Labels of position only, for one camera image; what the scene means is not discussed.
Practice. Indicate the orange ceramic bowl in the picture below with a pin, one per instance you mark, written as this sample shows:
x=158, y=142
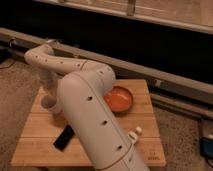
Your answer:
x=119, y=99

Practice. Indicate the black rectangular remote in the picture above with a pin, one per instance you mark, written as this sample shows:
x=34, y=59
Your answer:
x=63, y=139

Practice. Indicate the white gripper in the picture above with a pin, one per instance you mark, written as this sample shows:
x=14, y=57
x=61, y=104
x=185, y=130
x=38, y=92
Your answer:
x=49, y=82

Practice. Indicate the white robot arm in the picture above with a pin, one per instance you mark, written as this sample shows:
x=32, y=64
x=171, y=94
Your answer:
x=80, y=94

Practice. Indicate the blue device on floor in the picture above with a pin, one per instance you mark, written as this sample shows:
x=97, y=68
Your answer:
x=206, y=147

